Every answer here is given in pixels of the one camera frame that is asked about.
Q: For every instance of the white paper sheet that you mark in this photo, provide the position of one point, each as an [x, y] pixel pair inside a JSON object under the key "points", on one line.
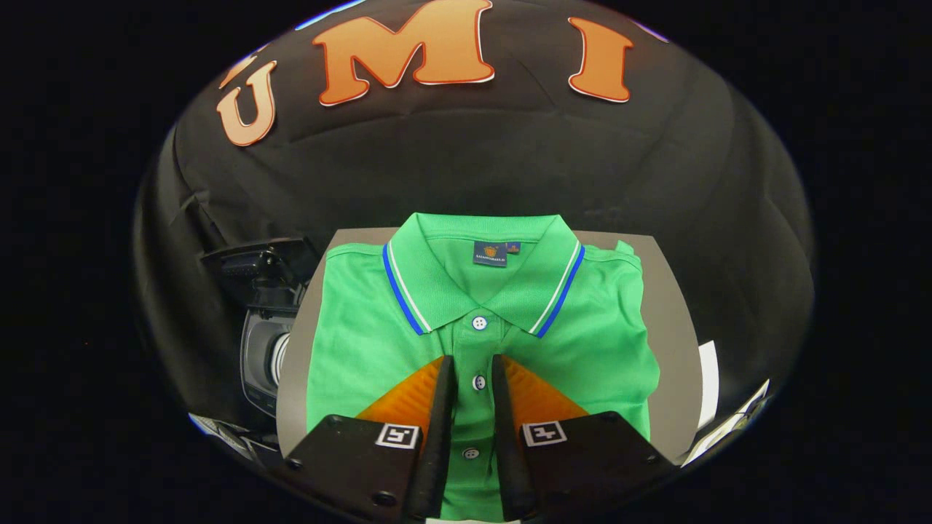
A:
{"points": [[709, 386]]}

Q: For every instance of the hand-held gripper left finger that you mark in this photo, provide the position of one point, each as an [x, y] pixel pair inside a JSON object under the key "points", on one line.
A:
{"points": [[440, 437]]}

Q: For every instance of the black backdrop cloth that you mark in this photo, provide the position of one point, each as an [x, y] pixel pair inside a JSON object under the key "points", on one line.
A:
{"points": [[510, 160]]}

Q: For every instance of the white object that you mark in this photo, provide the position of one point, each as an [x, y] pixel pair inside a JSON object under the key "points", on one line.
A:
{"points": [[735, 426]]}

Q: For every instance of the green polo shirt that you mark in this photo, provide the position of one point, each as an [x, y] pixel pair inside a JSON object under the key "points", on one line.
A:
{"points": [[364, 327]]}

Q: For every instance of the dark washing machine lid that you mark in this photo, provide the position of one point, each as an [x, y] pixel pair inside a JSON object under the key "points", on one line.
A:
{"points": [[255, 258]]}

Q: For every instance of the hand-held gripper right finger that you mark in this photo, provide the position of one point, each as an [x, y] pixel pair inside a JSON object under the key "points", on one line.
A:
{"points": [[506, 437]]}

